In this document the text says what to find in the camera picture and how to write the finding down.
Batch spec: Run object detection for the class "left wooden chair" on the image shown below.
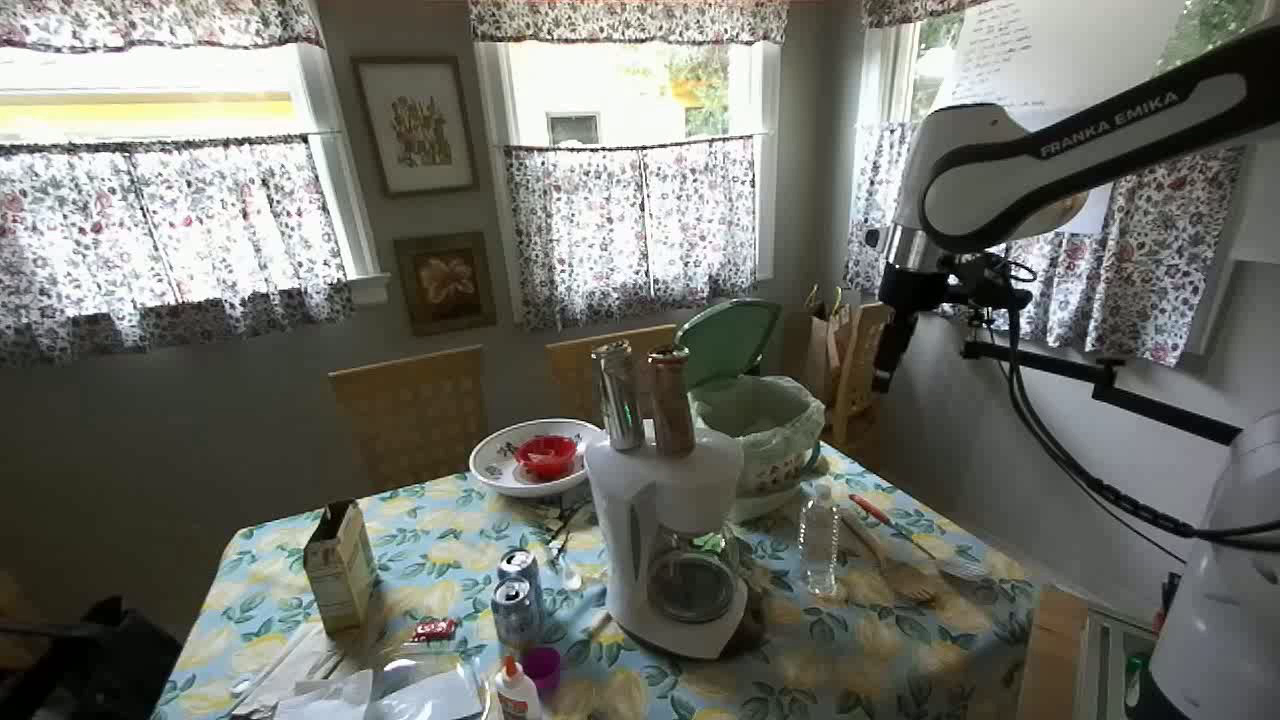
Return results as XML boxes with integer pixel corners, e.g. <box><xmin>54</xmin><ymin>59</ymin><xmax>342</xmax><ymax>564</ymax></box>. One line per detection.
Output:
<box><xmin>326</xmin><ymin>346</ymin><xmax>485</xmax><ymax>490</ymax></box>

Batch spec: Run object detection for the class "floral curtain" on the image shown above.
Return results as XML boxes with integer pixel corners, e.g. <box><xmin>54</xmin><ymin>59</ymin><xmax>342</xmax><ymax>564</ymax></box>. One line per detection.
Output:
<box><xmin>0</xmin><ymin>137</ymin><xmax>351</xmax><ymax>364</ymax></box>
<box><xmin>502</xmin><ymin>137</ymin><xmax>764</xmax><ymax>329</ymax></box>
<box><xmin>839</xmin><ymin>119</ymin><xmax>1252</xmax><ymax>374</ymax></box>

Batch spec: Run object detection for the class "white coffee maker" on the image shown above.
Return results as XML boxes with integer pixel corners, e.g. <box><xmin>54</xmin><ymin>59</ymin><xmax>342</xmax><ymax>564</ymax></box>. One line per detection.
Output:
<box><xmin>582</xmin><ymin>427</ymin><xmax>748</xmax><ymax>661</ymax></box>

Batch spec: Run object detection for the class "wooden spatula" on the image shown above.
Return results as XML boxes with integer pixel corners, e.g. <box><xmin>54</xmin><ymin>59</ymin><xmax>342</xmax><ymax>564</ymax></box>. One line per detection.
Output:
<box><xmin>839</xmin><ymin>518</ymin><xmax>939</xmax><ymax>603</ymax></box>

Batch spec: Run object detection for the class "lower framed flower picture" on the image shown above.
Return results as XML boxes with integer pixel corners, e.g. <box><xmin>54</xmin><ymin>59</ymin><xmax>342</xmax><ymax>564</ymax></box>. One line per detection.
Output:
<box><xmin>395</xmin><ymin>231</ymin><xmax>497</xmax><ymax>336</ymax></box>

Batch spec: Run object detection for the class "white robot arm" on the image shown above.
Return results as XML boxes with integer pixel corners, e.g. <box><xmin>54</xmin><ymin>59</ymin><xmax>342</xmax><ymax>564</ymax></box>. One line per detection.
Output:
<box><xmin>873</xmin><ymin>26</ymin><xmax>1280</xmax><ymax>720</ymax></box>

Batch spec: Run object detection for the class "left floral curtain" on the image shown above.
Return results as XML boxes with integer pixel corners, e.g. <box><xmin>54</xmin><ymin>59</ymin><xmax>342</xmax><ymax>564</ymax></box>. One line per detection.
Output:
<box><xmin>0</xmin><ymin>137</ymin><xmax>351</xmax><ymax>364</ymax></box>

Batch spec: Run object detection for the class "upper framed flower picture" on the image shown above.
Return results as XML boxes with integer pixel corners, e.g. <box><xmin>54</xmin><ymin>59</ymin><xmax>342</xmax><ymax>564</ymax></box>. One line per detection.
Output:
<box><xmin>355</xmin><ymin>57</ymin><xmax>476</xmax><ymax>195</ymax></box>

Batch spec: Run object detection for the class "green carton box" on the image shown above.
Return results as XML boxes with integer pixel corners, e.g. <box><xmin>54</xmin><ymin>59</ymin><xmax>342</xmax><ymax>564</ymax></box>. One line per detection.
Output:
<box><xmin>302</xmin><ymin>502</ymin><xmax>374</xmax><ymax>634</ymax></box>

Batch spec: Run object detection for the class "purple small cup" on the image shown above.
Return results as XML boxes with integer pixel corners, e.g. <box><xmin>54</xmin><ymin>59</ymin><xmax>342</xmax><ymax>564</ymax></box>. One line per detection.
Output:
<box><xmin>520</xmin><ymin>648</ymin><xmax>565</xmax><ymax>696</ymax></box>

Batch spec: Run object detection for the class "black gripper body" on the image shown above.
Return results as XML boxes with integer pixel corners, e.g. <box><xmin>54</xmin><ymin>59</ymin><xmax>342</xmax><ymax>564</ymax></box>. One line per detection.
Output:
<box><xmin>873</xmin><ymin>265</ymin><xmax>949</xmax><ymax>394</ymax></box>

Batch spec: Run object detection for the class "clear plastic water bottle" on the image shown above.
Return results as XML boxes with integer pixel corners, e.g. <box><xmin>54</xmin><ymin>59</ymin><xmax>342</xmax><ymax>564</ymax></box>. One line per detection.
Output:
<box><xmin>801</xmin><ymin>483</ymin><xmax>839</xmax><ymax>600</ymax></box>

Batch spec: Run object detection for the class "middle floral curtain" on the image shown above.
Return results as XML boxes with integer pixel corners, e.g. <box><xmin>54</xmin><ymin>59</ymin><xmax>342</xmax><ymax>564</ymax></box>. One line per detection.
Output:
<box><xmin>502</xmin><ymin>137</ymin><xmax>764</xmax><ymax>329</ymax></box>

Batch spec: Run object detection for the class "right floral curtain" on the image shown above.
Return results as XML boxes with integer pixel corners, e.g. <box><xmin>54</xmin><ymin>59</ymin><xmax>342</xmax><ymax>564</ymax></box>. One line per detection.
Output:
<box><xmin>839</xmin><ymin>119</ymin><xmax>1252</xmax><ymax>374</ymax></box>

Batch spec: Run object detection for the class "red bowl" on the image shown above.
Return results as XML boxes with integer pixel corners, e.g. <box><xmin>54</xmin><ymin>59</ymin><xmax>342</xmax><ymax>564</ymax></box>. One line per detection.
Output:
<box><xmin>515</xmin><ymin>436</ymin><xmax>575</xmax><ymax>479</ymax></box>

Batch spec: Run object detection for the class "white floral plate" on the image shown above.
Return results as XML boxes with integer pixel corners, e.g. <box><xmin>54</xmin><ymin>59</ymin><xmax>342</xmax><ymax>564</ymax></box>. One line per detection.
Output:
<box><xmin>467</xmin><ymin>416</ymin><xmax>599</xmax><ymax>502</ymax></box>

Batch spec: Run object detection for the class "copper metal can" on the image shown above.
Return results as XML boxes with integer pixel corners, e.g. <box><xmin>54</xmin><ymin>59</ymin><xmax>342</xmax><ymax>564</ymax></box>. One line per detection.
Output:
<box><xmin>648</xmin><ymin>350</ymin><xmax>690</xmax><ymax>455</ymax></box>

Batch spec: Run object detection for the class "floral yellow tablecloth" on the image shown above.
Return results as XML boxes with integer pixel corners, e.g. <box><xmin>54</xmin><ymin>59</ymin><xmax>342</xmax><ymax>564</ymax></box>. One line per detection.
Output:
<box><xmin>151</xmin><ymin>446</ymin><xmax>1041</xmax><ymax>720</ymax></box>

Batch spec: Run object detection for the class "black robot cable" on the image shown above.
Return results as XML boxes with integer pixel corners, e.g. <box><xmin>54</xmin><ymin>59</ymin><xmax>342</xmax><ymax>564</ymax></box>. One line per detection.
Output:
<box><xmin>996</xmin><ymin>304</ymin><xmax>1280</xmax><ymax>551</ymax></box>

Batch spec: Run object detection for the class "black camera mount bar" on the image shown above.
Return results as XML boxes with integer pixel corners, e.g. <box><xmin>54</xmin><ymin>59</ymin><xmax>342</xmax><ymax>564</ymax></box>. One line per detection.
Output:
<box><xmin>961</xmin><ymin>339</ymin><xmax>1240</xmax><ymax>446</ymax></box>

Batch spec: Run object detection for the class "clear plastic bag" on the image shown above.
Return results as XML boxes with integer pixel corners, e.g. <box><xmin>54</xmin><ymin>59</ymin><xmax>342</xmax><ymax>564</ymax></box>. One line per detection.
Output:
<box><xmin>271</xmin><ymin>656</ymin><xmax>481</xmax><ymax>720</ymax></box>

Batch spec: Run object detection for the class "framed flower picture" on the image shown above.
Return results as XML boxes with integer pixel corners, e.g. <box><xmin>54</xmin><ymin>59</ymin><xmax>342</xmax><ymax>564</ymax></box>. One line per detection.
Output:
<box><xmin>395</xmin><ymin>231</ymin><xmax>497</xmax><ymax>336</ymax></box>
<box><xmin>355</xmin><ymin>57</ymin><xmax>476</xmax><ymax>195</ymax></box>

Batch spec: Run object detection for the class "right wooden chair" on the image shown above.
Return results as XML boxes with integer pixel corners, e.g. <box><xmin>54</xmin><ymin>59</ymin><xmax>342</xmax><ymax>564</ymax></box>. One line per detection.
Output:
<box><xmin>801</xmin><ymin>301</ymin><xmax>887</xmax><ymax>455</ymax></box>

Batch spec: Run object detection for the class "white bin liner bag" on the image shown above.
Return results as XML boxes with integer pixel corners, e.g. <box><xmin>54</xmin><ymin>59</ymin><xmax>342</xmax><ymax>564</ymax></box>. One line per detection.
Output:
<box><xmin>690</xmin><ymin>376</ymin><xmax>829</xmax><ymax>495</ymax></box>

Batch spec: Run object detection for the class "white glue bottle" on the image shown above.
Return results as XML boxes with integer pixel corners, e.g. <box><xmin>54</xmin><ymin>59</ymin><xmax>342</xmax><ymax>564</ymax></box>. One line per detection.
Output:
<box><xmin>497</xmin><ymin>656</ymin><xmax>545</xmax><ymax>720</ymax></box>

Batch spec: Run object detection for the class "small silver can on table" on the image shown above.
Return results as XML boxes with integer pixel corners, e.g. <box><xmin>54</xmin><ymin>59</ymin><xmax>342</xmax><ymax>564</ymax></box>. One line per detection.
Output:
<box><xmin>493</xmin><ymin>549</ymin><xmax>545</xmax><ymax>651</ymax></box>

